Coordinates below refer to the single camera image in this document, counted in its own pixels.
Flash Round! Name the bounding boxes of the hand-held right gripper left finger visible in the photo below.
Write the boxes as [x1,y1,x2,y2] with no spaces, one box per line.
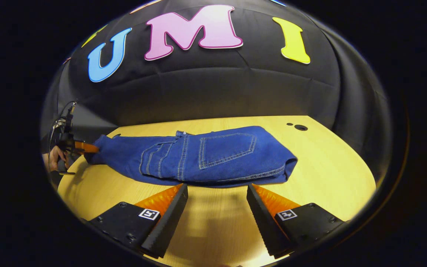
[87,183,189,259]

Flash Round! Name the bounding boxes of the blue denim jeans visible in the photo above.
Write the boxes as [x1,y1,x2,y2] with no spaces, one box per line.
[84,125,298,188]

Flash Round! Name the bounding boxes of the thin black cable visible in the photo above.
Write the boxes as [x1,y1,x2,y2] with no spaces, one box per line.
[47,100,77,152]

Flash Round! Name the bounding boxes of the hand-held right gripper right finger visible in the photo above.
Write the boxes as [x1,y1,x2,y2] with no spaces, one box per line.
[246,183,348,259]

